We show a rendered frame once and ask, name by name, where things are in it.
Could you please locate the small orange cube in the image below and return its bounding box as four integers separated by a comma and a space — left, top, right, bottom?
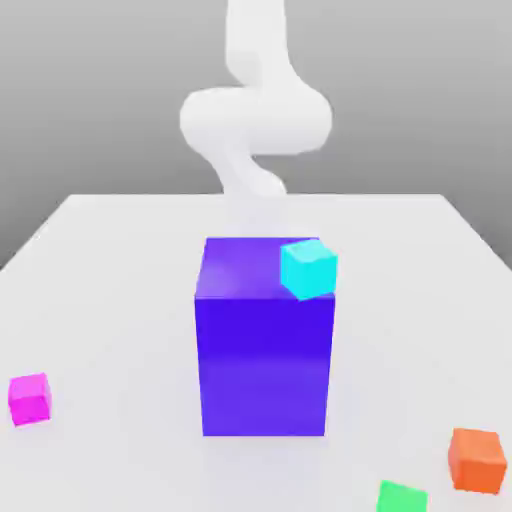
447, 427, 509, 496

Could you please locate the small green cube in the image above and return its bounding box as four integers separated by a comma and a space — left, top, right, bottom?
375, 479, 429, 512

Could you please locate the small cyan cube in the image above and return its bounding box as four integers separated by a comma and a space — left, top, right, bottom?
279, 238, 339, 302

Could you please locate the large purple box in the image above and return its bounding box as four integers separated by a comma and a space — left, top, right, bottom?
193, 236, 336, 438

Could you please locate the small magenta cube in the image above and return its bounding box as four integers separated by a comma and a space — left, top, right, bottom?
7, 372, 53, 428

